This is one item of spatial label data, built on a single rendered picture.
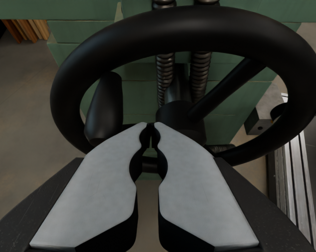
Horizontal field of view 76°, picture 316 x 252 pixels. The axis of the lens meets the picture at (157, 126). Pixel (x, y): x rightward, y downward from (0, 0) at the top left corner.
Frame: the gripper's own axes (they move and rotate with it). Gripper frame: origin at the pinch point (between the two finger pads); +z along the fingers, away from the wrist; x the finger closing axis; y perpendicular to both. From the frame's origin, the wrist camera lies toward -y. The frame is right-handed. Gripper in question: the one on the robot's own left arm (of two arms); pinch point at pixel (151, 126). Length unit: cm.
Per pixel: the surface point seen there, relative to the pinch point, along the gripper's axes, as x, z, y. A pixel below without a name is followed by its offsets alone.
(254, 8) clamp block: 10.2, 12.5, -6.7
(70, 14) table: -12.5, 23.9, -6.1
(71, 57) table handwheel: -6.0, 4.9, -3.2
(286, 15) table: 20.1, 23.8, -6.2
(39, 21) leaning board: -86, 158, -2
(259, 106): 26.5, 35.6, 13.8
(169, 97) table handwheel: 2.1, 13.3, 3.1
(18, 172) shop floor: -70, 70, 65
